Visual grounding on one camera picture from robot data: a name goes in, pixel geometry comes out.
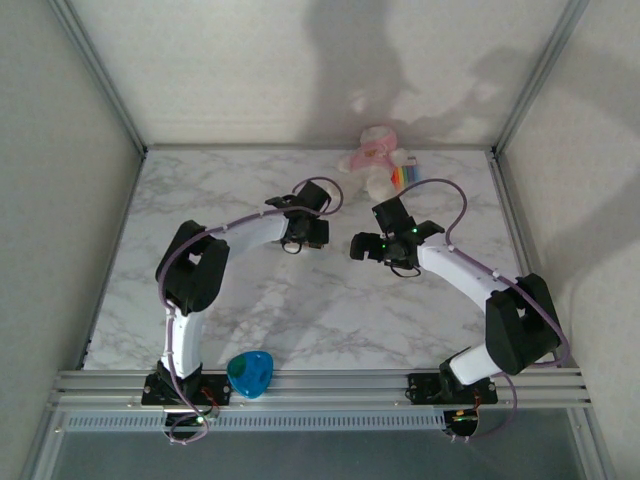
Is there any rainbow striped toy piece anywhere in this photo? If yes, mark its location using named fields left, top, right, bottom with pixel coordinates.
left=391, top=155, right=424, bottom=192

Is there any pink and white plush toy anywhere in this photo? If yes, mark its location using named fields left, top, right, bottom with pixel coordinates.
left=336, top=126, right=410, bottom=200

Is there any blue rounded plastic object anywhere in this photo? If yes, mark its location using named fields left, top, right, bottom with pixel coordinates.
left=226, top=350, right=275, bottom=400

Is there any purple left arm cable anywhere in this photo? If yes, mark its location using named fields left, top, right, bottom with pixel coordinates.
left=157, top=175, right=346, bottom=447

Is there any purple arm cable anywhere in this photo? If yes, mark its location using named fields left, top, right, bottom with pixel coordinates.
left=157, top=175, right=346, bottom=447
left=397, top=178, right=571, bottom=444

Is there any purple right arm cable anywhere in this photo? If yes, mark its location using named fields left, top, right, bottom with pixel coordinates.
left=397, top=178, right=571, bottom=444

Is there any aluminium rear rail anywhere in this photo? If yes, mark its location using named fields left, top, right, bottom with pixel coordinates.
left=142, top=143, right=497, bottom=152

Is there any aluminium side rail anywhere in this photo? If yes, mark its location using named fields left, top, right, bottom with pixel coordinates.
left=487, top=149, right=560, bottom=371

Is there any aluminium table edge rail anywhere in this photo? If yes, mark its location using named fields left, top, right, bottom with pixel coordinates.
left=47, top=368, right=592, bottom=414

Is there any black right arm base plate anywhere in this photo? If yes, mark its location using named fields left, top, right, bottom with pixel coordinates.
left=407, top=372, right=500, bottom=406

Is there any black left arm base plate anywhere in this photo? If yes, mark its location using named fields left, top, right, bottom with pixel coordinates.
left=141, top=372, right=234, bottom=407

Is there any aluminium frame post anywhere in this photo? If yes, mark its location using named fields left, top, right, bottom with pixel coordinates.
left=491, top=0, right=592, bottom=156
left=47, top=0, right=150, bottom=155

